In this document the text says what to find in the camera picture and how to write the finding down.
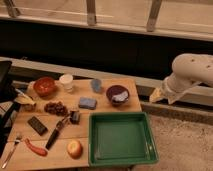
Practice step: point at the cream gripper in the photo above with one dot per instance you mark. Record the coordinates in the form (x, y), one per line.
(157, 95)

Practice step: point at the small blue cup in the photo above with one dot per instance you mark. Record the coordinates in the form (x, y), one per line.
(96, 85)

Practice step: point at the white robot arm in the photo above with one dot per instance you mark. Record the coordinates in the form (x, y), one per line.
(188, 70)

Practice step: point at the green plastic tray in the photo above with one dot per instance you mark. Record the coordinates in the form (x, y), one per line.
(120, 139)

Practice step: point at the crumpled white wrapper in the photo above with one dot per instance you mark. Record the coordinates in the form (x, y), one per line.
(120, 97)

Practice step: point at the dark purple bowl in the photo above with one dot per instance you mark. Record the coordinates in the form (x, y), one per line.
(114, 90)

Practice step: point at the blue sponge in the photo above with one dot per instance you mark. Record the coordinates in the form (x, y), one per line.
(87, 103)

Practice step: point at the small dark can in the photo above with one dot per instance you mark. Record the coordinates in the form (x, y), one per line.
(74, 117)

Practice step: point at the white paper cup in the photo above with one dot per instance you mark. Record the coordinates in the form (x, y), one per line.
(67, 81)

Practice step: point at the bunch of dark grapes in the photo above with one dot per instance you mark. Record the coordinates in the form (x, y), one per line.
(56, 108)

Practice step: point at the yellow apple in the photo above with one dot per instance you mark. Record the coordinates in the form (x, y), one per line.
(74, 149)

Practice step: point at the red bowl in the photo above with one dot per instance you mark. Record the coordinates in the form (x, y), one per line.
(44, 86)

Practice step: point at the black rectangular block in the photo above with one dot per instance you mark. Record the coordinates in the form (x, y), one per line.
(37, 125)

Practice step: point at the banana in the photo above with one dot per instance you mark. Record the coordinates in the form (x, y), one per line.
(27, 103)

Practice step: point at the silver fork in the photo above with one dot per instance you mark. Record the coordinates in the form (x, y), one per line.
(16, 142)

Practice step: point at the black handled knife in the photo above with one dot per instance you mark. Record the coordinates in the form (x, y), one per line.
(56, 132)

